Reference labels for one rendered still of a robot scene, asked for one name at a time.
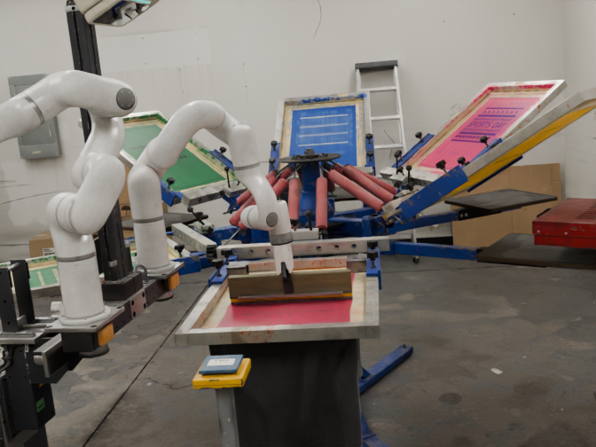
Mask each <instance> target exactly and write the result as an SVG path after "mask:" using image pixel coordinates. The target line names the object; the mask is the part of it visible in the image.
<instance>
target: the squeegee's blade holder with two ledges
mask: <svg viewBox="0 0 596 447"><path fill-rule="evenodd" d="M341 294H343V292H342V291H328V292H310V293H293V294H259V295H241V296H238V300H253V299H270V298H287V297H305V296H323V295H341Z"/></svg>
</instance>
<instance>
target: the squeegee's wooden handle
mask: <svg viewBox="0 0 596 447"><path fill-rule="evenodd" d="M290 274H291V280H292V281H293V286H294V292H295V293H310V292H328V291H342V292H343V293H344V294H348V293H352V282H351V270H350V269H345V270H329V271H297V272H291V273H290ZM228 286H229V294H230V299H238V296H241V295H259V294H284V293H285V292H284V287H283V279H282V274H281V272H280V274H279V275H278V274H277V273H264V274H247V275H231V276H229V277H228Z"/></svg>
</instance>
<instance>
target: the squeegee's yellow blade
mask: <svg viewBox="0 0 596 447"><path fill-rule="evenodd" d="M342 296H352V293H348V294H341V295H323V296H305V297H287V298H270V299H253V300H238V299H231V302H253V301H271V300H288V299H306V298H324V297H342Z"/></svg>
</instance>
